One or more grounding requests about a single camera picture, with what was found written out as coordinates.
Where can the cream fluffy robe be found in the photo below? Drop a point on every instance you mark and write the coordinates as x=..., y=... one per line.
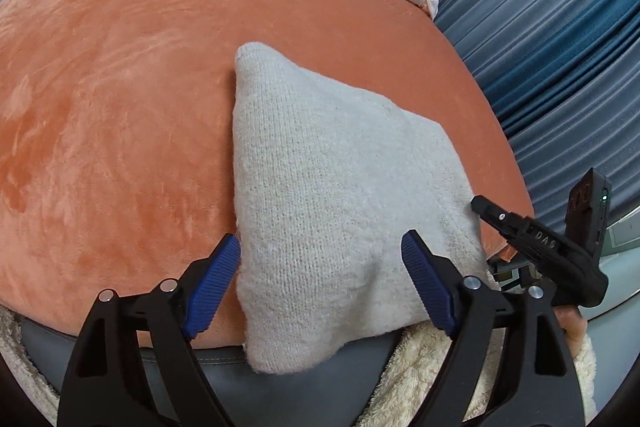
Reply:
x=400, y=387

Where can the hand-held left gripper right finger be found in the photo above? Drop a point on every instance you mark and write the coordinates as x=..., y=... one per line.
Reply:
x=430, y=287

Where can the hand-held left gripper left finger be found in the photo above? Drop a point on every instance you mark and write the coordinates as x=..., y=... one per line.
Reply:
x=212, y=289

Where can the blue grey curtain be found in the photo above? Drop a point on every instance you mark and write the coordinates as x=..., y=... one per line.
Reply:
x=545, y=57

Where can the person's right hand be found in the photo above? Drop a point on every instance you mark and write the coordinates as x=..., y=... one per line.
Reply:
x=572, y=324

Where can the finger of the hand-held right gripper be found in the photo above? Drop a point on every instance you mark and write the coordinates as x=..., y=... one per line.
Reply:
x=502, y=219

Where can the orange plush blanket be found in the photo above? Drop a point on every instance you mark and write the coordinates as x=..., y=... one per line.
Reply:
x=115, y=117

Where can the beige sweater with black hearts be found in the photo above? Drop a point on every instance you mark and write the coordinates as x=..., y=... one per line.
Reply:
x=325, y=207

